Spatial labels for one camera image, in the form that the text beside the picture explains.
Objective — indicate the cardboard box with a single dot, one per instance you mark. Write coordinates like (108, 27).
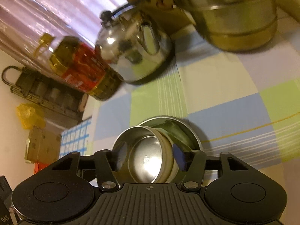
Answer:
(42, 146)

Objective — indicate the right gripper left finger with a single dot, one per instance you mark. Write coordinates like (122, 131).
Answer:
(106, 164)

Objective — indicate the cooking oil bottle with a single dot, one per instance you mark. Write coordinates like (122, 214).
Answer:
(76, 63)

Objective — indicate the checked tablecloth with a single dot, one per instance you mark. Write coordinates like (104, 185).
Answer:
(246, 104)

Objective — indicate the blue grid cloth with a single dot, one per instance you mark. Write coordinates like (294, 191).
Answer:
(77, 138)

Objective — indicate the dark metal rack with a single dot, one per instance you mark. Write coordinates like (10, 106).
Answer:
(46, 92)

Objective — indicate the cream plastic bowl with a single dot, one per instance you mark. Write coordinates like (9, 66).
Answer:
(167, 152)

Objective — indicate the orange red box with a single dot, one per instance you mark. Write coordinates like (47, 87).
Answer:
(38, 166)

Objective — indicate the yellow plastic bag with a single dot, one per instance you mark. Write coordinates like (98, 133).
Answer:
(31, 115)

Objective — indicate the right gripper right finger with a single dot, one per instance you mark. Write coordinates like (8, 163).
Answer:
(191, 164)

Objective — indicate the large steel dish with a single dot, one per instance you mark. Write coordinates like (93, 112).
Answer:
(151, 122)

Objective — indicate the small steel pot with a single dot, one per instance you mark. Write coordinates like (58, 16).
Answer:
(140, 151)

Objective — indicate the stacked steel steamer pot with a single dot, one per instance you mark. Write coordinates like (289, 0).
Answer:
(230, 25)

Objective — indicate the purple curtain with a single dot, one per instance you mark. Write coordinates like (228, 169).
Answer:
(23, 22)

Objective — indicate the stainless steel kettle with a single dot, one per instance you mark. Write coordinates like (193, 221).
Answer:
(133, 45)

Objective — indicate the green square plate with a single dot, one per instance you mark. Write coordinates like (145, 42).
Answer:
(174, 131)

